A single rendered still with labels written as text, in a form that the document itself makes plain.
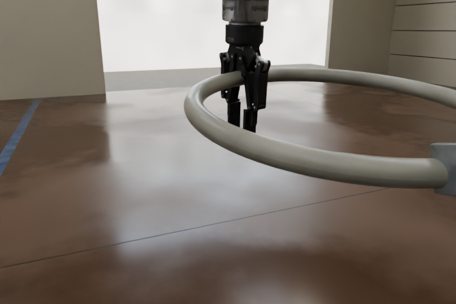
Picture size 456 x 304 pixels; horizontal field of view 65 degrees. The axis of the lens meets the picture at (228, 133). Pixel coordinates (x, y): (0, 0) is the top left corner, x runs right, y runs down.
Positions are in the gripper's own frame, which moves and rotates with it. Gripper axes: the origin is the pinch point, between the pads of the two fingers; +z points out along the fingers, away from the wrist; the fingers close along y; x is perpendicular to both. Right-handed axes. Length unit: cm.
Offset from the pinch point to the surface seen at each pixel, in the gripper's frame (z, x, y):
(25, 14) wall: 8, 57, -562
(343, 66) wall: 114, 611, -394
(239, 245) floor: 91, 49, -57
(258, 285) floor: 89, 37, -29
